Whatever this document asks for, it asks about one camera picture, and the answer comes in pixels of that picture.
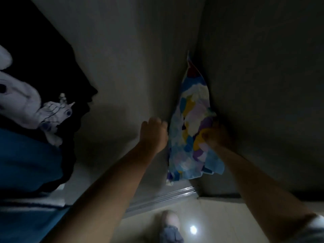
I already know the person's right hand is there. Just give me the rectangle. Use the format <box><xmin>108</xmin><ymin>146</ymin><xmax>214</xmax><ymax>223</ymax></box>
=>
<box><xmin>198</xmin><ymin>123</ymin><xmax>232</xmax><ymax>152</ymax></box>

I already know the person's left hand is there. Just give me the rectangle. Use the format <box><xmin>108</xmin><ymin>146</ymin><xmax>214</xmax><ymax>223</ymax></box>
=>
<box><xmin>139</xmin><ymin>117</ymin><xmax>169</xmax><ymax>155</ymax></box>

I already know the colourful patchwork print cloth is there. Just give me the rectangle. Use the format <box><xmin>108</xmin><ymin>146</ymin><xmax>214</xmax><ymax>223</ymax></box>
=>
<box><xmin>166</xmin><ymin>52</ymin><xmax>225</xmax><ymax>184</ymax></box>

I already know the person's right forearm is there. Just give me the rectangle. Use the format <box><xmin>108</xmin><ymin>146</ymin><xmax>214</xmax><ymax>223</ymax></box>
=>
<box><xmin>211</xmin><ymin>143</ymin><xmax>317</xmax><ymax>243</ymax></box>

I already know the person's left forearm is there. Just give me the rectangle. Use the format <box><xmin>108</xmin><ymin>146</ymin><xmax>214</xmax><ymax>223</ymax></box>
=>
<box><xmin>42</xmin><ymin>144</ymin><xmax>158</xmax><ymax>243</ymax></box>

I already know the metal sliding door track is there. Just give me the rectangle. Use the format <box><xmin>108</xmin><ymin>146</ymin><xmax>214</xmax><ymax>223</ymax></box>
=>
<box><xmin>123</xmin><ymin>186</ymin><xmax>199</xmax><ymax>218</ymax></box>

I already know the person's foot in slipper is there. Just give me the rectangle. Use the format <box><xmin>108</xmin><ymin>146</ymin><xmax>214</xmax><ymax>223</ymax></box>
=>
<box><xmin>159</xmin><ymin>210</ymin><xmax>185</xmax><ymax>243</ymax></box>

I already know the black garment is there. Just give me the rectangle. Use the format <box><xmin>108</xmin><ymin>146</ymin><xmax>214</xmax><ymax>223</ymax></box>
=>
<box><xmin>0</xmin><ymin>0</ymin><xmax>99</xmax><ymax>193</ymax></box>

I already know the white printed garment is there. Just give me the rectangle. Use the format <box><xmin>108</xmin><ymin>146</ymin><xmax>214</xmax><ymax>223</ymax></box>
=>
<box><xmin>0</xmin><ymin>45</ymin><xmax>76</xmax><ymax>147</ymax></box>

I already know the blue bedsheet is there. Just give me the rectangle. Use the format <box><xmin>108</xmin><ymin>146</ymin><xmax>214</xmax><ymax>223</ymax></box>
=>
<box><xmin>0</xmin><ymin>128</ymin><xmax>70</xmax><ymax>243</ymax></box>

